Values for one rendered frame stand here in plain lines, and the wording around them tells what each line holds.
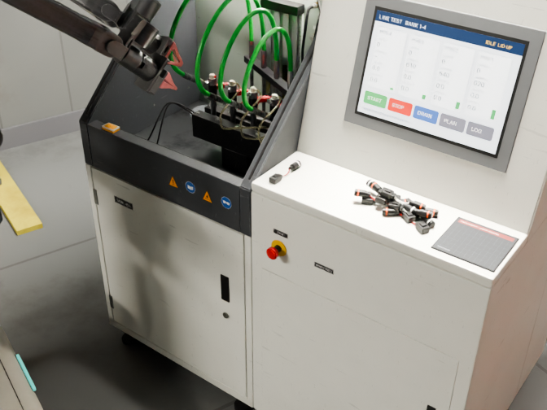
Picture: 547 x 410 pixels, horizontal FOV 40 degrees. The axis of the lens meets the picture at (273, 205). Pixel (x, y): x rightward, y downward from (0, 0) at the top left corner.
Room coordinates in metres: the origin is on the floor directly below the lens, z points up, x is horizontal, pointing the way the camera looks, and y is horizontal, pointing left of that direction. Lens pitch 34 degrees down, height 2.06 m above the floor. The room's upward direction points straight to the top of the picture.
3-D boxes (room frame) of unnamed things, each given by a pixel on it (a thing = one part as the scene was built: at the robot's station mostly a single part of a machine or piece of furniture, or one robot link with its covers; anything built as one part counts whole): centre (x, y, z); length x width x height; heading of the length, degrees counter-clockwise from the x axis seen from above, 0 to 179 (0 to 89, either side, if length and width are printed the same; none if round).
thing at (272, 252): (1.66, 0.00, 0.80); 0.05 x 0.04 x 0.05; 54
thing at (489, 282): (1.62, -0.28, 0.96); 0.70 x 0.22 x 0.03; 54
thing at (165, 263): (1.94, 0.35, 0.44); 0.65 x 0.02 x 0.68; 54
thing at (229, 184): (1.96, 0.33, 0.87); 0.62 x 0.04 x 0.16; 54
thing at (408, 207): (1.59, -0.31, 1.01); 0.23 x 0.11 x 0.06; 54
